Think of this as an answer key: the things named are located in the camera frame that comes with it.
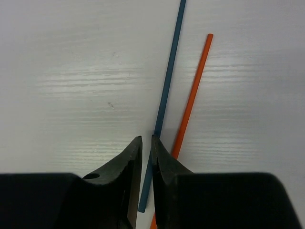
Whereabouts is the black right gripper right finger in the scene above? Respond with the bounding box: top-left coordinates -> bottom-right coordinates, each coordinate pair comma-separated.
151,135 -> 301,229

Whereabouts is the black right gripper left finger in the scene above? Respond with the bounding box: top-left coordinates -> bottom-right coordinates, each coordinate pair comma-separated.
0,136 -> 142,229

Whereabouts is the orange chopstick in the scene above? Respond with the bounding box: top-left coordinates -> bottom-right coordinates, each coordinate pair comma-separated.
150,33 -> 213,229

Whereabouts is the dark thin chopstick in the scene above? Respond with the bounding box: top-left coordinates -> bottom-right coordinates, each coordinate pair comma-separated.
138,0 -> 186,213

